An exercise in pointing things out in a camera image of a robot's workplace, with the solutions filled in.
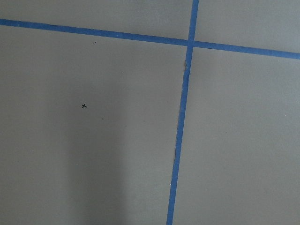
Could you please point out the blue tape vertical strip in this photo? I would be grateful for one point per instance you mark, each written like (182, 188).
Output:
(182, 113)

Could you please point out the blue tape horizontal strip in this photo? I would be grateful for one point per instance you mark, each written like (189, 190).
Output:
(148, 38)

